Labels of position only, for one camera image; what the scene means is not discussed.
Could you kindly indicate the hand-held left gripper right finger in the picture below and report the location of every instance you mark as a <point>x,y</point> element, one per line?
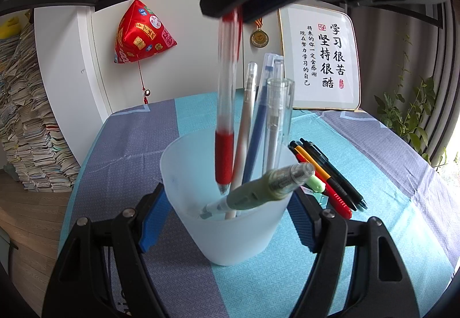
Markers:
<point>305,228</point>

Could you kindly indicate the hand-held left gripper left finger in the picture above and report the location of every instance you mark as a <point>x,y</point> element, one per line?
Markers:
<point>152,224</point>

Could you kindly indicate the slim red pen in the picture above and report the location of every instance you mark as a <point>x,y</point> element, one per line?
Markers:
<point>339,205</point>

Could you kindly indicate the small green highlighter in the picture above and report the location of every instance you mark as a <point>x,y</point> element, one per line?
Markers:
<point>316,184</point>

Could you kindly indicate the grey green gel pen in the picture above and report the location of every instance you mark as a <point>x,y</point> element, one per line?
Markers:
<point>258,192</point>

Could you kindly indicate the orange black pen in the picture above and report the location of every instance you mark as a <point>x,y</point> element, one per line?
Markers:
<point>311,160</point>

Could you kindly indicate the translucent white plastic cup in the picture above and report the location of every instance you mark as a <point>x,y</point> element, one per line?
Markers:
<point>230,239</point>

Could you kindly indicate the red gel pen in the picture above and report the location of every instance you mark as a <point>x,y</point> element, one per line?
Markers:
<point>224,160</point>

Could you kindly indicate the clear gel pens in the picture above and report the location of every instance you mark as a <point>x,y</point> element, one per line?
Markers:
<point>257,131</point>

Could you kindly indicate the clear transparent pen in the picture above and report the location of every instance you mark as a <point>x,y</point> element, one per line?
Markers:
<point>278,106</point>

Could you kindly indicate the white pen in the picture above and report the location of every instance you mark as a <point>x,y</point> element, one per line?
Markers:
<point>246,113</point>

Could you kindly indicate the medal with striped ribbon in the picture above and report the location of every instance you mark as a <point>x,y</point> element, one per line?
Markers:
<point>259,38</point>

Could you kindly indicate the grey curtain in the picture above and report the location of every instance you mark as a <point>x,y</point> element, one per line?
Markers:
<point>381,45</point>

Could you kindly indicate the blue grey patterned tablecloth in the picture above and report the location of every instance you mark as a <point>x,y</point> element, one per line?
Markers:
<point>377,231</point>

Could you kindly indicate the framed calligraphy sign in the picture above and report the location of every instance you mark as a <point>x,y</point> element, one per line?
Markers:
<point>323,95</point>

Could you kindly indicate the red pyramid hanging ornament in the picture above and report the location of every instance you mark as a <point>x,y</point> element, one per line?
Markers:
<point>143,38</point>

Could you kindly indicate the green leafy plant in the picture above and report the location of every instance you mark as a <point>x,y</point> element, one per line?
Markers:
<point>420,113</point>

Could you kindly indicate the large pile of paper booklets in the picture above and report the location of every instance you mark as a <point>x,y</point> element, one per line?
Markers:
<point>32,131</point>

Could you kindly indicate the yellow soft toy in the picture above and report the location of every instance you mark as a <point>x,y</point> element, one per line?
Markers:
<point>9,29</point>

